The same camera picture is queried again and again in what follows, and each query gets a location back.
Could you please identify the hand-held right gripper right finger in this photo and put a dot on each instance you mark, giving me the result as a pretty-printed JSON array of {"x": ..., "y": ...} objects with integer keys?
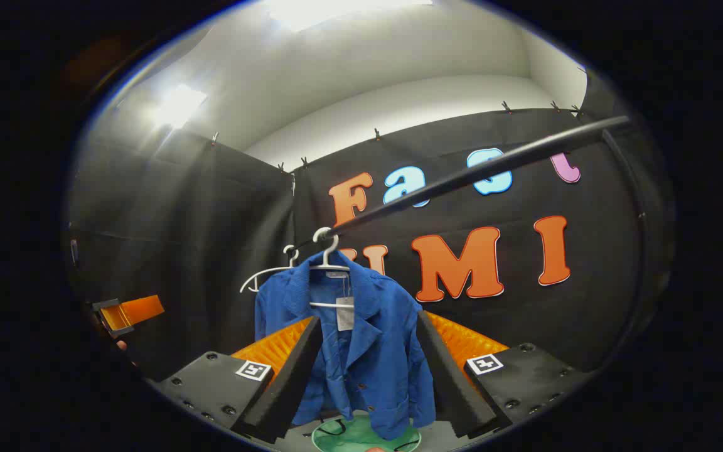
[{"x": 452, "y": 370}]

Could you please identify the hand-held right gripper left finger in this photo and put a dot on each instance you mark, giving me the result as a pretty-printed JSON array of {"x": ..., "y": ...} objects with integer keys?
[{"x": 292, "y": 370}]

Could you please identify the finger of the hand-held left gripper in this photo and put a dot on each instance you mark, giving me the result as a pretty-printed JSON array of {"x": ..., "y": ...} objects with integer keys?
[{"x": 139, "y": 311}]

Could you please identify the green laundry hamper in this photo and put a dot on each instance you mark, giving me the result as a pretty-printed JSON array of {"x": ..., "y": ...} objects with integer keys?
[{"x": 361, "y": 439}]

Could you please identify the white clothes hanger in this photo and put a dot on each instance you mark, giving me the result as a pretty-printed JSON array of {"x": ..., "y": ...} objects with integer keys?
[
  {"x": 329, "y": 243},
  {"x": 267, "y": 272}
]

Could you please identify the black clothes rack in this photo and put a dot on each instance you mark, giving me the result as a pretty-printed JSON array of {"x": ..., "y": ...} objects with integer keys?
[{"x": 493, "y": 166}]

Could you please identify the ceiling light panel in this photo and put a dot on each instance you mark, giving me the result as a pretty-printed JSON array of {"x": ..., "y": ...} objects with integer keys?
[{"x": 178, "y": 105}]

